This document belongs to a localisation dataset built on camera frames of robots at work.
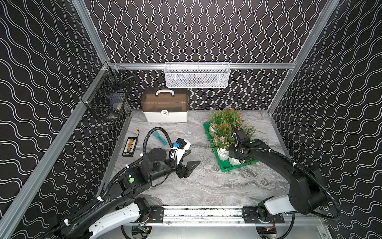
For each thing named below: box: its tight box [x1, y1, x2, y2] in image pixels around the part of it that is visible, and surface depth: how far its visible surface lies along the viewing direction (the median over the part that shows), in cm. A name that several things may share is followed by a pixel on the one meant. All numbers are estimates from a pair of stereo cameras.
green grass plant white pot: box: [208, 110, 225, 135], surface depth 103 cm
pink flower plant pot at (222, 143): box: [208, 134, 235, 161], surface depth 90 cm
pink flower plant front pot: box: [244, 124, 258, 140], surface depth 92 cm
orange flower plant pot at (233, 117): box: [220, 108, 243, 131], surface depth 100 cm
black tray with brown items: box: [121, 136, 139, 157], surface depth 102 cm
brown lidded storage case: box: [140, 87, 190, 123], surface depth 106 cm
